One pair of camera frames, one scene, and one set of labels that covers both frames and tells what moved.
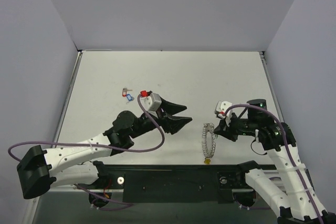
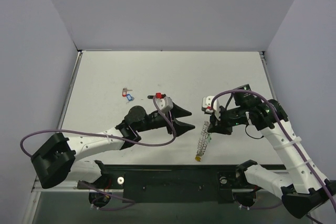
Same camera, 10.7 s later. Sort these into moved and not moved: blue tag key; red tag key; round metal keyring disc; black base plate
Moved: round metal keyring disc
Not moved: blue tag key; black base plate; red tag key
